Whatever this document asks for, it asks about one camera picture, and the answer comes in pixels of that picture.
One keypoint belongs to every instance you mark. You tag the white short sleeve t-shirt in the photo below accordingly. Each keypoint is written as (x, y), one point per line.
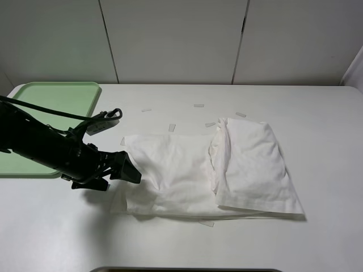
(235, 172)

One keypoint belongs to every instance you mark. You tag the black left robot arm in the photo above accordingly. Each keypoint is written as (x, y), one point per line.
(64, 151)

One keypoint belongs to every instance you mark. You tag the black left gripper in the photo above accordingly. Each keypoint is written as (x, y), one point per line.
(86, 166)

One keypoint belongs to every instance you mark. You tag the clear tape piece at shirt corner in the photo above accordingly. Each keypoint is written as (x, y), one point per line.
(123, 142)

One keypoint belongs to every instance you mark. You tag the clear tape piece middle left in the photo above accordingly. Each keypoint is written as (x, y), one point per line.
(171, 127)

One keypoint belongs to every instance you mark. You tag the green plastic tray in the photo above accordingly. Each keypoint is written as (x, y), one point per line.
(77, 98)

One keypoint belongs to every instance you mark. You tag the clear tape piece far right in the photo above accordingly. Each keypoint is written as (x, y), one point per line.
(240, 114)

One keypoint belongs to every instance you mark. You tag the clear tape piece near front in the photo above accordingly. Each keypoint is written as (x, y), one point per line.
(207, 223)

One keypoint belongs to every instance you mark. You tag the clear tape piece middle right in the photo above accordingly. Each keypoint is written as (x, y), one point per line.
(207, 125)

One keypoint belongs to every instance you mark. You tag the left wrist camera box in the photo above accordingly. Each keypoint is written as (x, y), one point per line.
(104, 125)

